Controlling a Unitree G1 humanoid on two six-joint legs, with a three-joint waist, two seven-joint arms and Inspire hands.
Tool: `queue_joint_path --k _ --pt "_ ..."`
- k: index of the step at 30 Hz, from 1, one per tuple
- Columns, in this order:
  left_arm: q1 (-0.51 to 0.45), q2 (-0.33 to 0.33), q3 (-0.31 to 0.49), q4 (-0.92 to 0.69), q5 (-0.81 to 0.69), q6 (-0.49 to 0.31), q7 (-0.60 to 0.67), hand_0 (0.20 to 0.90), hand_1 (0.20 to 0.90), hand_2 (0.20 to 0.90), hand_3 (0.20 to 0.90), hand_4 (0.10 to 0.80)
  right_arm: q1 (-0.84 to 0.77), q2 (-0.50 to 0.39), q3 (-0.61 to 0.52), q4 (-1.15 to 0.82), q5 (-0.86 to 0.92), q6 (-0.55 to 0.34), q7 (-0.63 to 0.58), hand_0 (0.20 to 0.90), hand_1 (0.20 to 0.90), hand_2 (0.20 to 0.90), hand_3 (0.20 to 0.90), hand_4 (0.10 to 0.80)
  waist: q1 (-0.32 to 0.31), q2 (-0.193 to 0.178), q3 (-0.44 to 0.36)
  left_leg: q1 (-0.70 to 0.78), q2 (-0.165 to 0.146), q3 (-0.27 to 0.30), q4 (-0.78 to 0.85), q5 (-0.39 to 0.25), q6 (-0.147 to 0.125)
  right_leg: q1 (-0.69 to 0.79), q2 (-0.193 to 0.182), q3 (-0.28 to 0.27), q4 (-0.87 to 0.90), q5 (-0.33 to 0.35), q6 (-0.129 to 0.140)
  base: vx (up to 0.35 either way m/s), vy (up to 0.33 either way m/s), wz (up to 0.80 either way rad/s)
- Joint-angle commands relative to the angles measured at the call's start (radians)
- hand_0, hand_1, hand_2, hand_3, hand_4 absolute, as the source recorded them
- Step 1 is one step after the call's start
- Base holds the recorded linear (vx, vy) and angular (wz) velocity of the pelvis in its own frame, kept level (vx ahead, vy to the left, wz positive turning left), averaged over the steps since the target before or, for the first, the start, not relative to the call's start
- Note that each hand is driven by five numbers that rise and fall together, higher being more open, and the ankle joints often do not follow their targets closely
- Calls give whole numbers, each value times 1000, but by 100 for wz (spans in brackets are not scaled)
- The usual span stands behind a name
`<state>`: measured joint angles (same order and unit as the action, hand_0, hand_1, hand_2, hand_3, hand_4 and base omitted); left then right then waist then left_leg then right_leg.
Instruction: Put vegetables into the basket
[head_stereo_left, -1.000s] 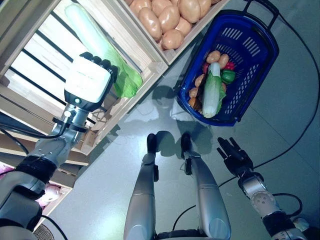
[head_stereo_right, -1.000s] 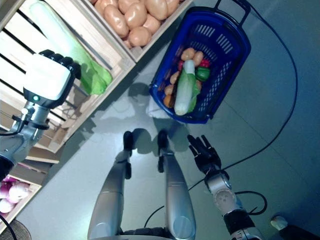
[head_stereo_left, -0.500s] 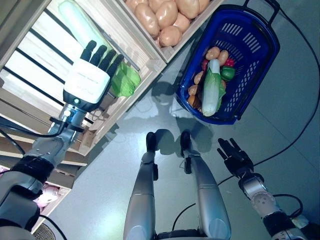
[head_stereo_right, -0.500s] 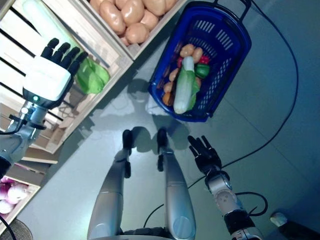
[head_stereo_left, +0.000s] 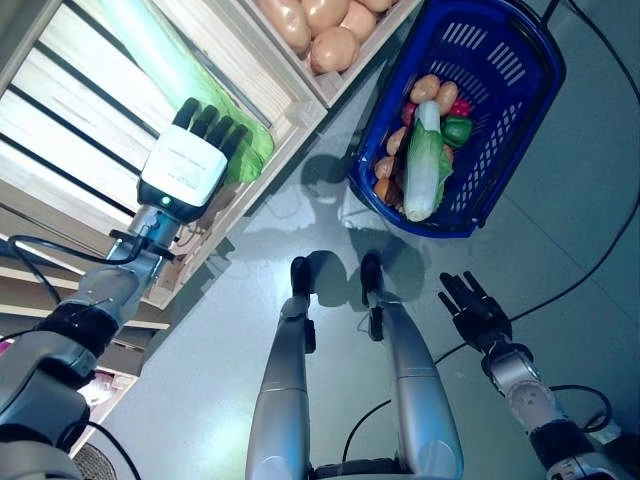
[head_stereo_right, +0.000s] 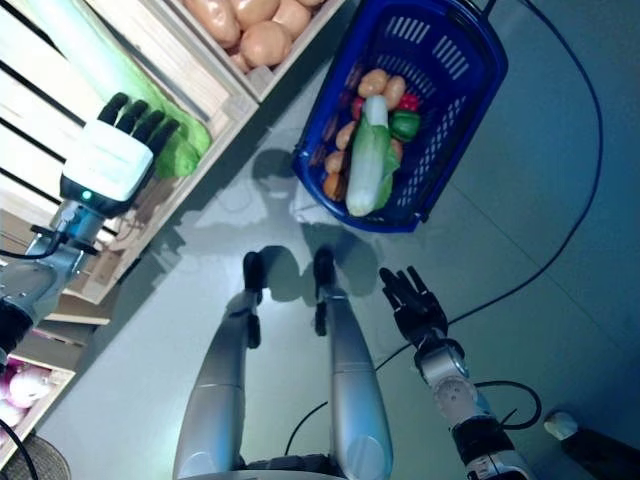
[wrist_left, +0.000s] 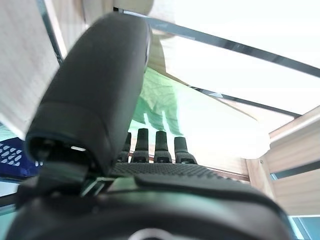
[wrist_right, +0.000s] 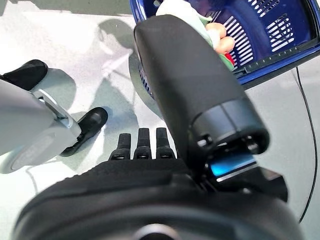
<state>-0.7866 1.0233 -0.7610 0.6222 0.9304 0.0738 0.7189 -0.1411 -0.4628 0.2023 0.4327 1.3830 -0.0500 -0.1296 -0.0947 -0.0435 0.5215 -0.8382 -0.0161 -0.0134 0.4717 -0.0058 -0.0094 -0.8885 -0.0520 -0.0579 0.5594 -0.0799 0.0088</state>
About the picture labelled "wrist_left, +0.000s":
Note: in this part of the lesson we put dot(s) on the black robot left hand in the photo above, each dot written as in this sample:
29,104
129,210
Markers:
100,87

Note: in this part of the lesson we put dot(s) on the napa cabbage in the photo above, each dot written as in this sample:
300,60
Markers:
160,105

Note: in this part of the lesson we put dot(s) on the blue plastic shopping basket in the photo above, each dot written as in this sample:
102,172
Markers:
20,170

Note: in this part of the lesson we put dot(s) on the wooden slatted crate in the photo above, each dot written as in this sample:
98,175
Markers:
295,150

